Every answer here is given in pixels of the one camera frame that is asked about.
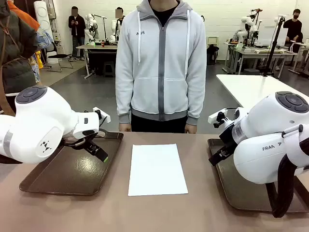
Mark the person in grey hoodie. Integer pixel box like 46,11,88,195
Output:
115,0,208,133

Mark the white background desk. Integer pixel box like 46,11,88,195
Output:
288,41,309,78

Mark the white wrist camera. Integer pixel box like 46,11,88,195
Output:
93,106,111,123
208,108,228,129

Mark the man in black clothes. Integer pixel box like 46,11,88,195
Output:
68,6,86,61

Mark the white A4 paper stack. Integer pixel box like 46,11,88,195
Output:
127,144,189,197

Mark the black tripod stand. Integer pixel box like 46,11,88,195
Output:
262,15,286,77

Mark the man in black sweater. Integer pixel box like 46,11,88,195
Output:
283,8,304,48

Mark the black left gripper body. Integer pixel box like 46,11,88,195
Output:
60,129,101,148

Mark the black chair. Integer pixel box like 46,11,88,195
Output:
45,41,74,73

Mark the black stool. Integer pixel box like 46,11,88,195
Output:
103,61,115,78

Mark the white table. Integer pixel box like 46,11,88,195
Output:
216,73,309,112

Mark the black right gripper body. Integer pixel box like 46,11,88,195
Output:
218,125,239,152

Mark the person's left forearm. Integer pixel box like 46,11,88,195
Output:
185,72,208,126

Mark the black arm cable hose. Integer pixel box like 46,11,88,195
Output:
271,141,305,218

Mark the bystander beside white robot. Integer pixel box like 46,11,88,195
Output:
114,7,125,43

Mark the black bag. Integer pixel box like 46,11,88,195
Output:
207,44,220,65

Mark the white tower appliance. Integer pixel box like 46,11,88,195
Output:
33,0,53,65

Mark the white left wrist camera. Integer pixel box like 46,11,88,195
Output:
93,106,111,123

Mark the person's right forearm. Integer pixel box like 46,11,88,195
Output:
115,72,133,125

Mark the grey background desk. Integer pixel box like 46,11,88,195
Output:
224,42,298,75
76,44,118,79

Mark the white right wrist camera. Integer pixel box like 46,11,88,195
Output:
208,108,228,129

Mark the bystander in olive jacket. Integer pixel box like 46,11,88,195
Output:
0,0,39,116

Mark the brown plastic serving tray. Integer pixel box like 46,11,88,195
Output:
18,129,124,196
207,138,309,214

